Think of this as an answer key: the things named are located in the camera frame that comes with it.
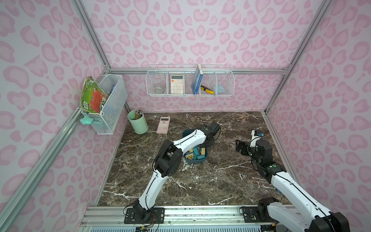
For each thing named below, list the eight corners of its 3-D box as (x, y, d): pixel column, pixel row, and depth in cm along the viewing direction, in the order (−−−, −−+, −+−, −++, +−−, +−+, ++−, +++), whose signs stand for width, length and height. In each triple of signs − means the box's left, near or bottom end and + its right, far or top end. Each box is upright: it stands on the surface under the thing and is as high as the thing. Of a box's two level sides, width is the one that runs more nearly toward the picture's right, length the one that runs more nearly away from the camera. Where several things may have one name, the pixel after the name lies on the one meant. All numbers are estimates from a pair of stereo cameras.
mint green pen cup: (131, 134, 106) (123, 120, 95) (135, 123, 113) (128, 109, 101) (146, 134, 106) (140, 120, 95) (149, 123, 113) (144, 109, 101)
